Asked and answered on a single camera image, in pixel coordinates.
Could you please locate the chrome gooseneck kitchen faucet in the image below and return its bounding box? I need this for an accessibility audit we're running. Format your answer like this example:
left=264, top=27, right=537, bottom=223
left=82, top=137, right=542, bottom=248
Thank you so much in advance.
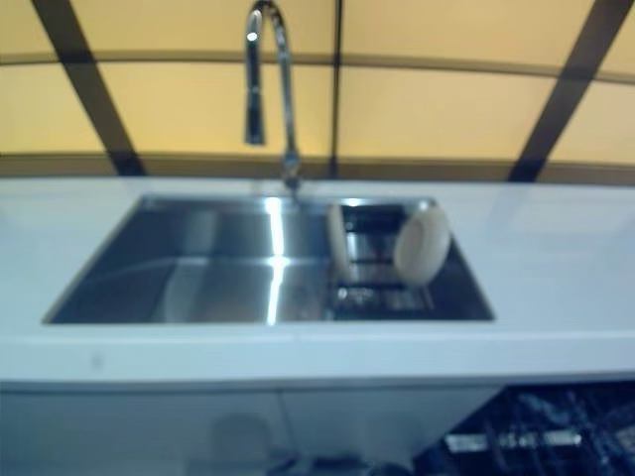
left=242, top=0, right=305, bottom=195

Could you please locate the stainless steel sink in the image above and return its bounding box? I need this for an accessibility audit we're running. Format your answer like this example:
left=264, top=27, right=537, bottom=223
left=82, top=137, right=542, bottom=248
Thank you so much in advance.
left=42, top=192, right=497, bottom=327

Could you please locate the dishwasher wire rack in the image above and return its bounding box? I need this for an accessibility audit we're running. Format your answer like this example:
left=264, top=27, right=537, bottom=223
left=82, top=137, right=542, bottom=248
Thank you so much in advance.
left=436, top=384, right=635, bottom=476

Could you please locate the white plate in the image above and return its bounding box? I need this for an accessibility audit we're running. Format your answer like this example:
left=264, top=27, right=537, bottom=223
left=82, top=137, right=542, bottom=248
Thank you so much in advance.
left=325, top=202, right=351, bottom=285
left=394, top=202, right=452, bottom=288

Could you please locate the white cabinet door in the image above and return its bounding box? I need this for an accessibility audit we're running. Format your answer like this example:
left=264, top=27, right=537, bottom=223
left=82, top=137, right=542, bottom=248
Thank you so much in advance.
left=278, top=386, right=498, bottom=476
left=0, top=380, right=289, bottom=476

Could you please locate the black dish drying rack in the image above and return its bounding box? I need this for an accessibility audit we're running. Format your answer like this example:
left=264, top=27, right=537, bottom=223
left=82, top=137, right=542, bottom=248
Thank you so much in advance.
left=327, top=200, right=447, bottom=319

